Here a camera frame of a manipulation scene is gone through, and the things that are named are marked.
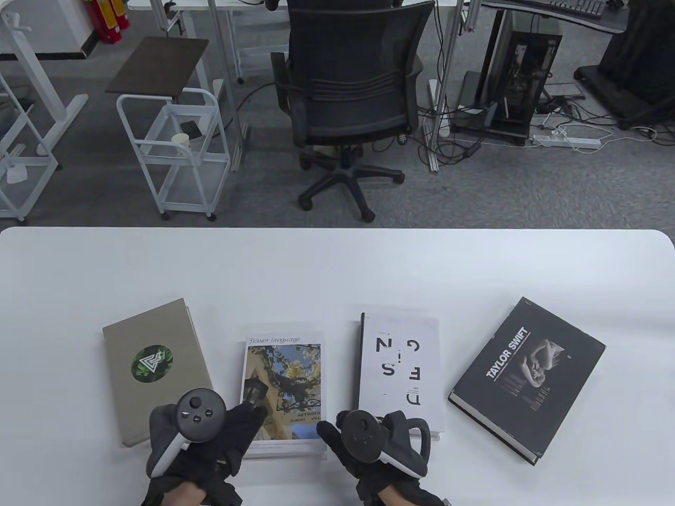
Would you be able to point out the dark keyboard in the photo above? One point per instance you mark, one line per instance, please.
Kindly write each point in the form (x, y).
(577, 6)

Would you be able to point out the black phone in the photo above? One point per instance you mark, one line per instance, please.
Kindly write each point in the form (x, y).
(191, 128)

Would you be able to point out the dark curved desk top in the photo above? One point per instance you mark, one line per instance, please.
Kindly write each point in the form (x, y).
(559, 13)

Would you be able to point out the white desk stand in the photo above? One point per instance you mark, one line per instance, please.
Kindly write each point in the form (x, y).
(37, 68)

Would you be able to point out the white power strip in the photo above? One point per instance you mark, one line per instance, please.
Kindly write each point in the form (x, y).
(567, 141)

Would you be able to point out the white book with black letters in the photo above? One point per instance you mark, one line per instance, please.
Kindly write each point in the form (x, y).
(401, 369)

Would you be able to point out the white rolling cart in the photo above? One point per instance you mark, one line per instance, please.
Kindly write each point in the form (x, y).
(182, 158)

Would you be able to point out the photo cover book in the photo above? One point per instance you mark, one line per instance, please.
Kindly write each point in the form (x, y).
(290, 369)

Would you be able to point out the black computer tower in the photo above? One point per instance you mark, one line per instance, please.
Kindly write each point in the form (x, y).
(527, 79)

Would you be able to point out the grey book with green circle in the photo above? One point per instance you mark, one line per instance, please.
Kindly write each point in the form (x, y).
(169, 327)

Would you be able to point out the person's right forearm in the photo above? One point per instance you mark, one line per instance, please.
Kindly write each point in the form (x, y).
(393, 496)

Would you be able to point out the person's right hand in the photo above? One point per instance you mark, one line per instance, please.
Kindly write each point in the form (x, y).
(348, 466)

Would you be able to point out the black equipment base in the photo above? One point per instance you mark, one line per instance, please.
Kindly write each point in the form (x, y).
(633, 63)

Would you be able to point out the white drawer cabinet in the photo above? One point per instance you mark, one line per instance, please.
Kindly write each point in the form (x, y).
(258, 47)

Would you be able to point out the dark brown board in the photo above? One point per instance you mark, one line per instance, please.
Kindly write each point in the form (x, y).
(158, 66)

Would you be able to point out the small white object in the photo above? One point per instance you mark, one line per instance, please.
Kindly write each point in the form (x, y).
(16, 175)

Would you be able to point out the red fire extinguisher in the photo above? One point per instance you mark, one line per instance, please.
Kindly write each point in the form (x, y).
(103, 21)
(120, 13)

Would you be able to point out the black mesh office chair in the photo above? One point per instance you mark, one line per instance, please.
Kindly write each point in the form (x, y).
(353, 63)

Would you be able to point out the person's left hand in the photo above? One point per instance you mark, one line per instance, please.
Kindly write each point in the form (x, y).
(232, 437)

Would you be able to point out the black hardcover book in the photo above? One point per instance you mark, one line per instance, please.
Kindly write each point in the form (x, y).
(527, 379)

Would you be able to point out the person's left forearm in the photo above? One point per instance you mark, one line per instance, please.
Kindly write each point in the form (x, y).
(184, 495)

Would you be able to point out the white cup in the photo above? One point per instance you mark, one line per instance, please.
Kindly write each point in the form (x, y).
(181, 140)

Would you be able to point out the black and white controller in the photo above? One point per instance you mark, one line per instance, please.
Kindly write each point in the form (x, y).
(198, 414)
(361, 435)

